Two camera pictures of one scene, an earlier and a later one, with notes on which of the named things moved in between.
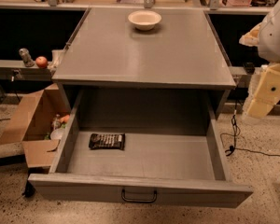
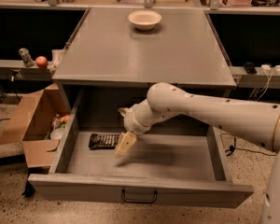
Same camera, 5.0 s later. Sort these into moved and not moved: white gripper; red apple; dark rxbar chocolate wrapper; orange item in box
Moved: white gripper
Not moved: dark rxbar chocolate wrapper; orange item in box; red apple
